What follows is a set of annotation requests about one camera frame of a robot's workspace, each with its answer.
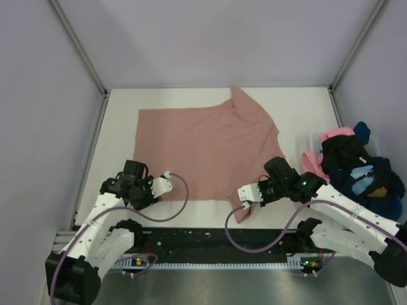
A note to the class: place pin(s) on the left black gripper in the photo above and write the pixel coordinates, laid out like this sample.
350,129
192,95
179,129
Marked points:
149,200

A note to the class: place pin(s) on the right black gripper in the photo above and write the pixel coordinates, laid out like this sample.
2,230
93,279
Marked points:
261,184

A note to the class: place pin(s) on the dusty pink t shirt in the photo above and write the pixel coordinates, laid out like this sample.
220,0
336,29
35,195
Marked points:
216,149

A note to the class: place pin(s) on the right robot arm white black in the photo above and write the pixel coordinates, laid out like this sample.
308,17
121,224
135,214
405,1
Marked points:
369,237

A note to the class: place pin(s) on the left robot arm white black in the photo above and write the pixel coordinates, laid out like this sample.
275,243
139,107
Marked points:
75,273

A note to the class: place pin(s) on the bright pink t shirt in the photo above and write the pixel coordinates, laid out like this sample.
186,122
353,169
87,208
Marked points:
310,162

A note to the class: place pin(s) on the black t shirt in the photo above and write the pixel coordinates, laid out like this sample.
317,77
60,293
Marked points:
345,153

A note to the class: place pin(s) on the navy blue t shirt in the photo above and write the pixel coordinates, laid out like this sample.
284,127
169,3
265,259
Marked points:
376,187

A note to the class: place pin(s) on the white plastic bin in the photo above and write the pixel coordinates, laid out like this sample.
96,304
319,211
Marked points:
372,147

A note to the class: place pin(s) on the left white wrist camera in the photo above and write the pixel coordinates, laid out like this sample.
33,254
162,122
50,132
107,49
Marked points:
161,185

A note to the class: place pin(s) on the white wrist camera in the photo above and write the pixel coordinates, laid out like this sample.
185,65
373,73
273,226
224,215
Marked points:
161,185
250,192

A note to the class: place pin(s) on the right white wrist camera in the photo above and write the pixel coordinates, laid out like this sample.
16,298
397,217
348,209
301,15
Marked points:
250,192

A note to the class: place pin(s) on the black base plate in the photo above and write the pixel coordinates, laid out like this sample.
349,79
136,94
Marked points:
211,246

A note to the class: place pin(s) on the aluminium frame rail right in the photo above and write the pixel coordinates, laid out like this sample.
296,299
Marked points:
367,29

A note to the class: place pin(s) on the aluminium frame rail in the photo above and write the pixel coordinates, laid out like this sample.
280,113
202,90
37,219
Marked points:
77,46
367,29

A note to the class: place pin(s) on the aluminium frame rail left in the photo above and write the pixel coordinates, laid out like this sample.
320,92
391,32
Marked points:
77,46

